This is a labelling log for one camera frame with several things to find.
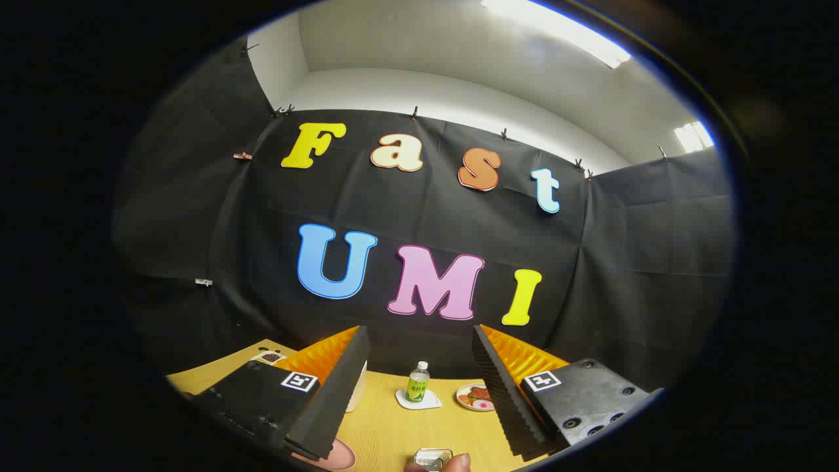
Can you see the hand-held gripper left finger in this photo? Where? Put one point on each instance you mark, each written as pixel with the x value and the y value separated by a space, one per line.
pixel 341 393

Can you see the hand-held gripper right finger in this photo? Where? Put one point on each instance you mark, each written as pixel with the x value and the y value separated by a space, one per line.
pixel 501 393

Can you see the white toaster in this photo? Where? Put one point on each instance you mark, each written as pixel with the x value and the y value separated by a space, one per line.
pixel 358 393

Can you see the plate of toy food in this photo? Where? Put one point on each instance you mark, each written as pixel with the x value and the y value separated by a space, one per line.
pixel 475 396

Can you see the pink plate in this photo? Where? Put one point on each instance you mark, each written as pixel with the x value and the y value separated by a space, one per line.
pixel 341 455

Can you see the white coaster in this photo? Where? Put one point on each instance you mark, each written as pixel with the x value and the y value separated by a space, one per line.
pixel 403 402

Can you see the green tea bottle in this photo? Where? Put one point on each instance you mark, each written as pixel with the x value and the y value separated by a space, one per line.
pixel 417 383

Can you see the small white snack dish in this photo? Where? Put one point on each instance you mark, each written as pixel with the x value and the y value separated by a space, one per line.
pixel 269 358

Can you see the black backdrop cloth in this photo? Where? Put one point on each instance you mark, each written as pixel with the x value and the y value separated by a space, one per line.
pixel 393 210

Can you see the row of black clips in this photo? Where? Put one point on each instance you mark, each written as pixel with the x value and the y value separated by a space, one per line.
pixel 414 115

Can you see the small ceiling light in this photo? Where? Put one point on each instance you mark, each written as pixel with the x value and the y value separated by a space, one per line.
pixel 693 136

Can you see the long ceiling light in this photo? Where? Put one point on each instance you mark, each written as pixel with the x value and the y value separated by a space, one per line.
pixel 557 29

